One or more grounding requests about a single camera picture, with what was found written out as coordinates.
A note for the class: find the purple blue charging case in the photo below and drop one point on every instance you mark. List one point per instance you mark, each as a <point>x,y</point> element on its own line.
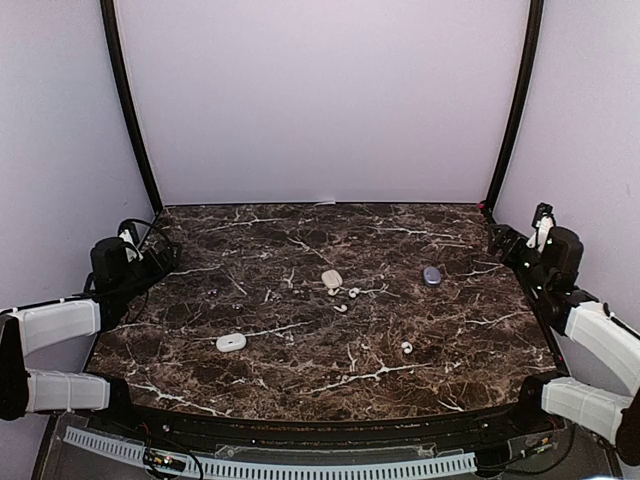
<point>432,276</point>

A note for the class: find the right black frame post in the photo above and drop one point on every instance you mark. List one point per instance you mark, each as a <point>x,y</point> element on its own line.
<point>521,89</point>

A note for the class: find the white slotted cable duct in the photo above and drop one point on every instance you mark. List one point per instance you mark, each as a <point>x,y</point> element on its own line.
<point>236,462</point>

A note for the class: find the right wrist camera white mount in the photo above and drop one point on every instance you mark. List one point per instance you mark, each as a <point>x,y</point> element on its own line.
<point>543,221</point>

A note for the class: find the white closed charging case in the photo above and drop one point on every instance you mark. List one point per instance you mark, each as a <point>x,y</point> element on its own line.
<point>231,342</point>

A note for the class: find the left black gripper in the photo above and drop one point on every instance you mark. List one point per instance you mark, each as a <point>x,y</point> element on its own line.
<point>161,270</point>

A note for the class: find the black frame post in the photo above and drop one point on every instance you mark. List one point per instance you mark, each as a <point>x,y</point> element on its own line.
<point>521,89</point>
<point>128,109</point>

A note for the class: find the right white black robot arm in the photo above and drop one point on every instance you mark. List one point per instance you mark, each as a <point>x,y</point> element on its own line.
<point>547,266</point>

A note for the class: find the black front table rail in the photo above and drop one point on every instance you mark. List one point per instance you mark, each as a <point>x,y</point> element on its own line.
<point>203,433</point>

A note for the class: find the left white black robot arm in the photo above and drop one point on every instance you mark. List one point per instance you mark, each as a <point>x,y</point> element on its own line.
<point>120,273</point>

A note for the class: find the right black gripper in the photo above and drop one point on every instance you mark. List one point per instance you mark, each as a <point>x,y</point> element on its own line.
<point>508,233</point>

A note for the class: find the left black frame post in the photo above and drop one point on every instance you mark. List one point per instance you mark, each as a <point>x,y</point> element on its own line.
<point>128,109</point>

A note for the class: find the beige earbud charging case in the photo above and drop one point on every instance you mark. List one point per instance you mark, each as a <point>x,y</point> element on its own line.
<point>331,279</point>

